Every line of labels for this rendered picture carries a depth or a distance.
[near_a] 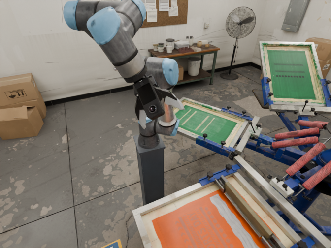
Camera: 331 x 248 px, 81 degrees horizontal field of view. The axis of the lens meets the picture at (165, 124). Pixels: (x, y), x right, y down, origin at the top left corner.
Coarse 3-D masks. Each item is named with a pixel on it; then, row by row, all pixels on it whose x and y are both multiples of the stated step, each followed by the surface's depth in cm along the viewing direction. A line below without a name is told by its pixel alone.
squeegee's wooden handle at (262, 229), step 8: (232, 192) 120; (232, 200) 122; (240, 200) 115; (240, 208) 116; (248, 208) 111; (248, 216) 111; (256, 216) 107; (256, 224) 107; (264, 224) 104; (264, 232) 102; (272, 232) 101
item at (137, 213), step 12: (240, 180) 135; (180, 192) 127; (192, 192) 130; (252, 192) 127; (156, 204) 120; (264, 204) 120; (276, 216) 114; (144, 228) 109; (288, 228) 109; (144, 240) 104
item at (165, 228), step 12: (216, 192) 131; (192, 204) 124; (204, 204) 124; (228, 204) 124; (168, 216) 118; (180, 216) 118; (216, 216) 118; (156, 228) 112; (168, 228) 112; (168, 240) 107; (180, 240) 107
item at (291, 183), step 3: (288, 180) 129; (291, 180) 129; (294, 180) 129; (285, 183) 127; (288, 183) 127; (291, 183) 127; (294, 183) 127; (297, 183) 127; (291, 186) 125; (294, 186) 125; (297, 186) 127; (294, 189) 128; (279, 192) 121; (282, 195) 123
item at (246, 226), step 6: (240, 216) 118; (240, 222) 115; (246, 222) 115; (264, 222) 115; (228, 228) 112; (246, 228) 112; (270, 228) 112; (228, 234) 110; (234, 234) 110; (252, 234) 110; (234, 240) 107; (258, 240) 107; (240, 246) 105; (258, 246) 105; (264, 246) 105
